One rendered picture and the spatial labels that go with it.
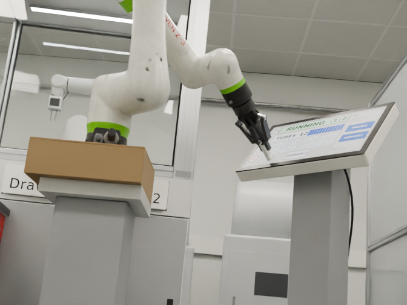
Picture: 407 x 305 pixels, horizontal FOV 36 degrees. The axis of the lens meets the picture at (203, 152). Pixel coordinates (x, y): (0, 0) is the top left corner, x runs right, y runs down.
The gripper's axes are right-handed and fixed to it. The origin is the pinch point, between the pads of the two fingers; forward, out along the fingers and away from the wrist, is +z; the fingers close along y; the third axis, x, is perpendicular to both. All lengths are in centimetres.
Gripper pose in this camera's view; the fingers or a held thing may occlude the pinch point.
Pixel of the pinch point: (266, 150)
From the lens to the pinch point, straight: 219.6
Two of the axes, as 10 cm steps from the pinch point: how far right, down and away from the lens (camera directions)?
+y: -7.2, 1.3, 6.8
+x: -5.1, 5.6, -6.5
